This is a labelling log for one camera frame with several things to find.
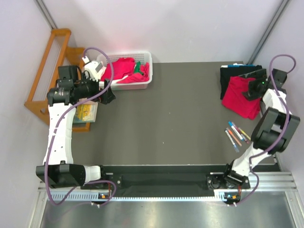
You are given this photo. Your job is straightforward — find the red clothes in basket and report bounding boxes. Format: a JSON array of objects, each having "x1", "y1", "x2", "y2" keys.
[{"x1": 112, "y1": 57, "x2": 150, "y2": 84}]

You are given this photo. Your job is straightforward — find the orange pen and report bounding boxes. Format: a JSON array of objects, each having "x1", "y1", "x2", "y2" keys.
[{"x1": 226, "y1": 128, "x2": 242, "y2": 146}]

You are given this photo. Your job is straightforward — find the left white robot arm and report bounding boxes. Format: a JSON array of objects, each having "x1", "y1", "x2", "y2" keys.
[{"x1": 36, "y1": 60, "x2": 116, "y2": 188}]

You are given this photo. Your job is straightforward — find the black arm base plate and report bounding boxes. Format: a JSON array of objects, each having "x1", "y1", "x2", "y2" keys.
[{"x1": 80, "y1": 165, "x2": 250, "y2": 197}]

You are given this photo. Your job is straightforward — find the blue pen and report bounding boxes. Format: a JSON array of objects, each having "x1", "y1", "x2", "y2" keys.
[{"x1": 228, "y1": 122, "x2": 244, "y2": 141}]

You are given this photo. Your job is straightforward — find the white plastic laundry basket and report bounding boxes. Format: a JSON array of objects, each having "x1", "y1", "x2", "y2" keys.
[{"x1": 108, "y1": 51, "x2": 152, "y2": 90}]

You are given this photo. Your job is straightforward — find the white slotted cable duct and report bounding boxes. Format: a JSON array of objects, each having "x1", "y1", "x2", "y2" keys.
[{"x1": 47, "y1": 191, "x2": 228, "y2": 202}]

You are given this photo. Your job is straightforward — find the green cloth in basket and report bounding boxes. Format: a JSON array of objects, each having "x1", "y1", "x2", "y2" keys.
[{"x1": 133, "y1": 61, "x2": 141, "y2": 74}]

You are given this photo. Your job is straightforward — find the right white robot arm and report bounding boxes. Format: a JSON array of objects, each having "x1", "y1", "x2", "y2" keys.
[{"x1": 221, "y1": 69, "x2": 300, "y2": 188}]

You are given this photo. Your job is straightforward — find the red t-shirt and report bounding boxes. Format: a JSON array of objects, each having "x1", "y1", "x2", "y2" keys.
[{"x1": 222, "y1": 76, "x2": 261, "y2": 120}]

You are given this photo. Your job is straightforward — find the yellow picture book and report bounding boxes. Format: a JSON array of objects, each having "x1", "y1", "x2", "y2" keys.
[{"x1": 73, "y1": 101, "x2": 98, "y2": 124}]

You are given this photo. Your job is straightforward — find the folded black t-shirt stack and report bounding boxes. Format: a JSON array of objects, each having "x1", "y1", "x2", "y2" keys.
[{"x1": 220, "y1": 64, "x2": 262, "y2": 100}]

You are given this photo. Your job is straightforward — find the orange wooden rack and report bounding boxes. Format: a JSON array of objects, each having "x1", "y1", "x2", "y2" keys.
[{"x1": 24, "y1": 28, "x2": 84, "y2": 125}]

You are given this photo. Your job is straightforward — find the yellow red pen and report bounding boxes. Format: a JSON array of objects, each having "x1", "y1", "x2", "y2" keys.
[{"x1": 237, "y1": 127, "x2": 250, "y2": 144}]

